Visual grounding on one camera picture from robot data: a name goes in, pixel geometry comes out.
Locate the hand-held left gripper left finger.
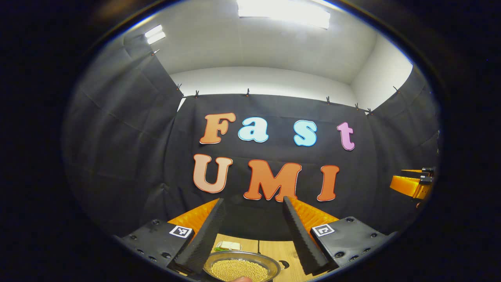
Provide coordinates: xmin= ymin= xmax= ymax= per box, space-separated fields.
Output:
xmin=114 ymin=198 xmax=227 ymax=275

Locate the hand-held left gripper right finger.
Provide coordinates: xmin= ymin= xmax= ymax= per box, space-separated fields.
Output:
xmin=283 ymin=196 xmax=398 ymax=276

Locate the steel pot with black handle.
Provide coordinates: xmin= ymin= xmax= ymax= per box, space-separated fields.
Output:
xmin=203 ymin=251 xmax=290 ymax=282

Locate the sandwich on plate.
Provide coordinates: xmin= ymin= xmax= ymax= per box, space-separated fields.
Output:
xmin=214 ymin=241 xmax=242 ymax=252

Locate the pile of yellow soybeans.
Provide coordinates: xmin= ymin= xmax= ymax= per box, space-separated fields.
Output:
xmin=211 ymin=259 xmax=269 ymax=282

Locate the black backdrop cloth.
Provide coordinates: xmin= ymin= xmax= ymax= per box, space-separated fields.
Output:
xmin=63 ymin=33 xmax=441 ymax=241

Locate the row of black clips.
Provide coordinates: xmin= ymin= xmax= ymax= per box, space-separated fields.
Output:
xmin=153 ymin=49 xmax=402 ymax=116

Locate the small ceiling light panel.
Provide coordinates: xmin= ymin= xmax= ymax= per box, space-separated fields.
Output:
xmin=144 ymin=24 xmax=166 ymax=45

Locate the large ceiling light panel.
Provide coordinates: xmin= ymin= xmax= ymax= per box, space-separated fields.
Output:
xmin=237 ymin=0 xmax=331 ymax=30

